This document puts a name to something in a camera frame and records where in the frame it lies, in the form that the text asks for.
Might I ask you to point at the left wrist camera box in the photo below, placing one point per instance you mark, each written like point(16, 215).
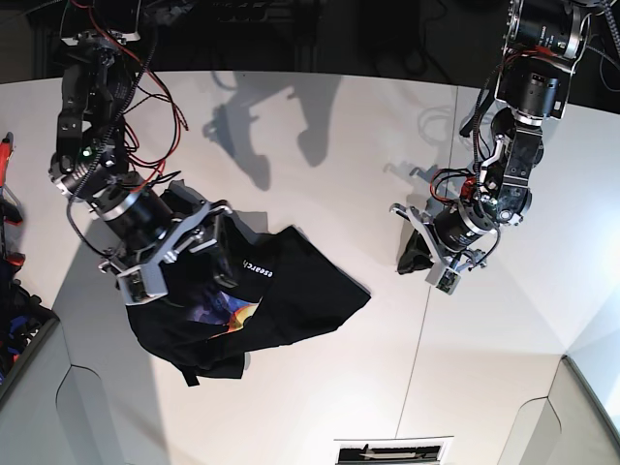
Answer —
point(443, 278)

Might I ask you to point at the grey bin with clothes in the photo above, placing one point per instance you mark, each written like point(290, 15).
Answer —
point(23, 315)

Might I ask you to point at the white label card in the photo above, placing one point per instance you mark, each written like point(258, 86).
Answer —
point(428, 450)

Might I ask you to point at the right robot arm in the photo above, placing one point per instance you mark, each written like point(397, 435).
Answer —
point(95, 145)

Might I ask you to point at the orange black tool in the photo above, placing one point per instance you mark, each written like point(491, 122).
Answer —
point(10, 213)

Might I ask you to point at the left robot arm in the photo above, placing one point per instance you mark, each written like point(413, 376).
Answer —
point(544, 42)

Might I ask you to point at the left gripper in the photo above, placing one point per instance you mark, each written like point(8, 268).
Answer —
point(448, 237)

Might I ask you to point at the black printed t-shirt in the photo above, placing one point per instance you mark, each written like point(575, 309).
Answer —
point(285, 291)

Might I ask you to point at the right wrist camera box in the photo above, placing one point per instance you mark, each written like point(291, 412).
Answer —
point(142, 284)

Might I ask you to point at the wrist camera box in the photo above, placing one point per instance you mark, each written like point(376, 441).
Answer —
point(443, 278)
point(142, 284)

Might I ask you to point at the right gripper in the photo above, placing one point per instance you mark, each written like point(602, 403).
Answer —
point(157, 229)

